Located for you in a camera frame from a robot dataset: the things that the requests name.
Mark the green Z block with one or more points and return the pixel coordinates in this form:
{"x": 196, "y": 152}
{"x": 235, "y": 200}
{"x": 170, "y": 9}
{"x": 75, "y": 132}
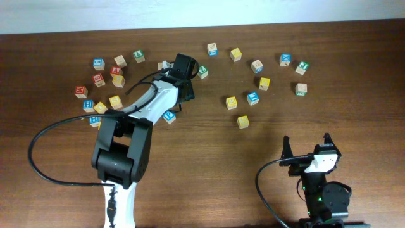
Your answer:
{"x": 202, "y": 72}

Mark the plain wooden block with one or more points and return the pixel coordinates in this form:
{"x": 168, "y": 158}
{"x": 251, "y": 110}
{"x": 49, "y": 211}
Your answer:
{"x": 120, "y": 61}

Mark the green L block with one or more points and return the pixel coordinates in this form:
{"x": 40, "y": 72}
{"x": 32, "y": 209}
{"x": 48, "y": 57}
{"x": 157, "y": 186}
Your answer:
{"x": 139, "y": 56}

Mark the yellow top block far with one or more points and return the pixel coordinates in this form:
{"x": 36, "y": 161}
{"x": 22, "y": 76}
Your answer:
{"x": 235, "y": 54}

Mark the blue side block far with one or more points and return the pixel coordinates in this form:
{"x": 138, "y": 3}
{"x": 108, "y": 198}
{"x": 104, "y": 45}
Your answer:
{"x": 212, "y": 49}

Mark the blue P block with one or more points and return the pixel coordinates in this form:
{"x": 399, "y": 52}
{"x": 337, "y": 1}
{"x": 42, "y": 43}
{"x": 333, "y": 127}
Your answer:
{"x": 169, "y": 117}

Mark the blue H block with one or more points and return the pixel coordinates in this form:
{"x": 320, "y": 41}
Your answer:
{"x": 88, "y": 106}

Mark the blue D block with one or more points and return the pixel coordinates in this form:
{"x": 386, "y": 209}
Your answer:
{"x": 257, "y": 66}

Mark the yellow block upper left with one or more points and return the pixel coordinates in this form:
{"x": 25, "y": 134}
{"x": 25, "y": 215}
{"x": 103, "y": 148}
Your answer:
{"x": 118, "y": 81}

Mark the red 6 block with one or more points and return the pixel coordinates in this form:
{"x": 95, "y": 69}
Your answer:
{"x": 98, "y": 80}

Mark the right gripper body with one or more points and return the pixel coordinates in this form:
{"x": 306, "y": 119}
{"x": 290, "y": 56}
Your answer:
{"x": 298, "y": 170}

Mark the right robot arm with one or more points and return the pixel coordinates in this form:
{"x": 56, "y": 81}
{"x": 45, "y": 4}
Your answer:
{"x": 327, "y": 202}

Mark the yellow s block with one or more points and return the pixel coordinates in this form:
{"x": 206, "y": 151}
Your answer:
{"x": 116, "y": 102}
{"x": 243, "y": 122}

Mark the red M block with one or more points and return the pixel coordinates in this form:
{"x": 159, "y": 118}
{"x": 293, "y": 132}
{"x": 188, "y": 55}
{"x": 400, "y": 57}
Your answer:
{"x": 81, "y": 92}

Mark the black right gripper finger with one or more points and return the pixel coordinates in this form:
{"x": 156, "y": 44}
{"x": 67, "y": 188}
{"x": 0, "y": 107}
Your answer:
{"x": 286, "y": 151}
{"x": 328, "y": 139}

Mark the green J block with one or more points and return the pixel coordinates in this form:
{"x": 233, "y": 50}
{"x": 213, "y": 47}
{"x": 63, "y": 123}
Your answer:
{"x": 302, "y": 67}

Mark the yellow umbrella block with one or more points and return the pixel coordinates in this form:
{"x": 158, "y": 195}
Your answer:
{"x": 231, "y": 102}

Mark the blue X block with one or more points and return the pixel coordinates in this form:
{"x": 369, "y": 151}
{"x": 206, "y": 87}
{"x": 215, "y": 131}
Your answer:
{"x": 285, "y": 59}

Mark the yellow block pencil side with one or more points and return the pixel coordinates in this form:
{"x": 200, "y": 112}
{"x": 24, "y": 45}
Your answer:
{"x": 264, "y": 83}

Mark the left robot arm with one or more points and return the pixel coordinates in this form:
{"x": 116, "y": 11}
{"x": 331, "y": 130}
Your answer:
{"x": 123, "y": 143}

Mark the yellow O block upper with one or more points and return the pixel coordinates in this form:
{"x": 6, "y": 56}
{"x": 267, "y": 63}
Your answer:
{"x": 100, "y": 108}

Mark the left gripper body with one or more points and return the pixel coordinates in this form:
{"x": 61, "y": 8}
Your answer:
{"x": 191, "y": 94}

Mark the red A block left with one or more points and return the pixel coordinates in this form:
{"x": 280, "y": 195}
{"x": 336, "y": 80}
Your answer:
{"x": 116, "y": 70}

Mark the red side plain block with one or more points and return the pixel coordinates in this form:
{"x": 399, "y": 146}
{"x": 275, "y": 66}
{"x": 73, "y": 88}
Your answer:
{"x": 160, "y": 66}

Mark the green R block right side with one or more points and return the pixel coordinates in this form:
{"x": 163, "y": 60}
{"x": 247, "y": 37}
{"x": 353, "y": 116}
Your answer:
{"x": 301, "y": 89}

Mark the blue S block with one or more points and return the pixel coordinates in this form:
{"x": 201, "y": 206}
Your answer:
{"x": 98, "y": 64}

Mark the blue I block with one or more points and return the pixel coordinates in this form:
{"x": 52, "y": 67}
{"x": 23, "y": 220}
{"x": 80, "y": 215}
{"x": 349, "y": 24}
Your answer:
{"x": 252, "y": 98}

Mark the blue plus block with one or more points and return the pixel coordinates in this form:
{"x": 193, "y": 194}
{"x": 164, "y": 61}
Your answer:
{"x": 94, "y": 121}

